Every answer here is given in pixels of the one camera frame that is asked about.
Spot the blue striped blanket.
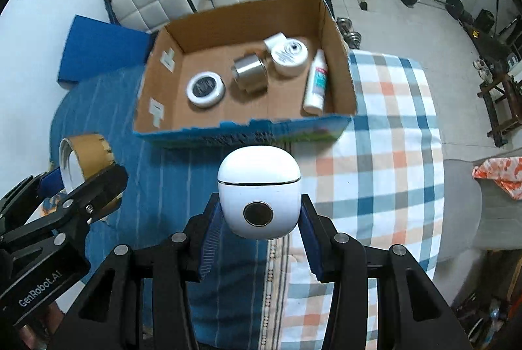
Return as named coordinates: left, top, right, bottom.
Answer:
left=49, top=66, right=294, bottom=346

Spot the white round jar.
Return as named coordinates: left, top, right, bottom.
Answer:
left=271, top=40, right=309, bottom=76

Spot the cardboard box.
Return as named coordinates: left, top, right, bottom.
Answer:
left=132, top=0, right=359, bottom=147

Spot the blue foam mat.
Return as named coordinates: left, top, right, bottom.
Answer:
left=57, top=14, right=156, bottom=89

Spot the grey chair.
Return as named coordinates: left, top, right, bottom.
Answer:
left=436, top=158, right=522, bottom=263

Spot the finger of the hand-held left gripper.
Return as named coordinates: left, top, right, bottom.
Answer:
left=0, top=169, right=68, bottom=230
left=0, top=163, right=129, bottom=248

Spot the orange patterned cloth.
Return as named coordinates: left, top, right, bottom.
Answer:
left=473, top=156, right=522, bottom=199

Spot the steel strainer cup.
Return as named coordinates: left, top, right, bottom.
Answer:
left=231, top=53, right=270, bottom=94

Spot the white earbud case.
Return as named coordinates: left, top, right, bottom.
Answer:
left=218, top=146, right=302, bottom=240

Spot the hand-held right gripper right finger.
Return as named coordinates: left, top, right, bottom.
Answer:
left=296, top=195, right=466, bottom=350

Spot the plaid bed sheet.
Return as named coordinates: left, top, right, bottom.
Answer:
left=267, top=50, right=445, bottom=350

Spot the black box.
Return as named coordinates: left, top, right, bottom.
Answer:
left=475, top=9, right=496, bottom=30

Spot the white round dark-topped device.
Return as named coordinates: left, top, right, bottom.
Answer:
left=186, top=71, right=226, bottom=108

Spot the chrome dumbbell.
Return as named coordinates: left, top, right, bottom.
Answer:
left=338, top=17, right=361, bottom=49

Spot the white tube with teal label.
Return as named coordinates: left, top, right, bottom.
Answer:
left=302, top=49, right=329, bottom=116

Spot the small white cap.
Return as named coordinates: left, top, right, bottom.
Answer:
left=263, top=32, right=288, bottom=51

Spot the dark wooden stool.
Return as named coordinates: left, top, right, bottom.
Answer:
left=477, top=60, right=522, bottom=149

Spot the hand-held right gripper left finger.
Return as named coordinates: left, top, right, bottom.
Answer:
left=49, top=193, right=229, bottom=350

